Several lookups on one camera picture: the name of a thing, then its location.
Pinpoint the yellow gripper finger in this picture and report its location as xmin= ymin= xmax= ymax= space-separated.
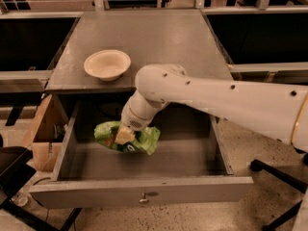
xmin=115 ymin=125 xmax=135 ymax=144

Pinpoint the green rice chip bag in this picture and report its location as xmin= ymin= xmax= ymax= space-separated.
xmin=94 ymin=121 xmax=161 ymax=155

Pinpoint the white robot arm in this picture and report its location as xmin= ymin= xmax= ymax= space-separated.
xmin=121 ymin=64 xmax=308 ymax=152

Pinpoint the silver drawer knob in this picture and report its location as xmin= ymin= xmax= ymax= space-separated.
xmin=139 ymin=192 xmax=158 ymax=205

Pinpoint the grey open top drawer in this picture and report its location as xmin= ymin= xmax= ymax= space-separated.
xmin=30 ymin=95 xmax=253 ymax=209

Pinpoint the grey cabinet counter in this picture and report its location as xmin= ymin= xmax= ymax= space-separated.
xmin=44 ymin=9 xmax=236 ymax=123

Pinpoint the white paper bowl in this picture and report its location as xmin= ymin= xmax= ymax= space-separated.
xmin=84 ymin=50 xmax=131 ymax=81

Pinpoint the brown cardboard box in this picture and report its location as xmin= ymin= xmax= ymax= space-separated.
xmin=21 ymin=95 xmax=65 ymax=172

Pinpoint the black chair left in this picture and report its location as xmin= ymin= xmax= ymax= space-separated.
xmin=0 ymin=136 xmax=82 ymax=231

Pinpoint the black office chair right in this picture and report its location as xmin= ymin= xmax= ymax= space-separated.
xmin=249 ymin=147 xmax=308 ymax=231

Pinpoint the metal railing frame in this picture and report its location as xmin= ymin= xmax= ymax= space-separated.
xmin=0 ymin=0 xmax=308 ymax=82

